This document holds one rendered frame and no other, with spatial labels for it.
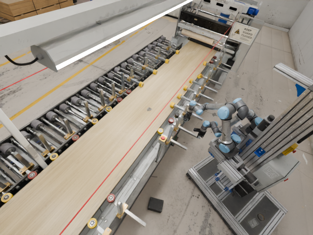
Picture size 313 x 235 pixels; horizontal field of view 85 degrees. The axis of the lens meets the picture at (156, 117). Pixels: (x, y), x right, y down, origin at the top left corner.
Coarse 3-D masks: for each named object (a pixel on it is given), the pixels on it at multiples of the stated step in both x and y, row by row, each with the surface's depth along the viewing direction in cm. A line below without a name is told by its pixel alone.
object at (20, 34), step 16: (96, 0) 74; (112, 0) 77; (128, 0) 83; (144, 0) 94; (32, 16) 57; (48, 16) 58; (64, 16) 60; (80, 16) 64; (96, 16) 71; (0, 32) 48; (16, 32) 49; (32, 32) 53; (48, 32) 57; (64, 32) 62; (0, 48) 48; (16, 48) 51; (0, 112) 118; (16, 128) 133
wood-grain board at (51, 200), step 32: (192, 64) 346; (128, 96) 262; (160, 96) 272; (96, 128) 217; (128, 128) 223; (64, 160) 185; (96, 160) 189; (128, 160) 194; (32, 192) 161; (64, 192) 165; (96, 192) 168; (0, 224) 143; (32, 224) 145; (64, 224) 148
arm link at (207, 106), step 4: (204, 104) 206; (208, 104) 201; (212, 104) 196; (216, 104) 191; (220, 104) 186; (224, 104) 182; (204, 108) 204; (208, 108) 201; (212, 108) 195; (216, 108) 191; (236, 108) 169
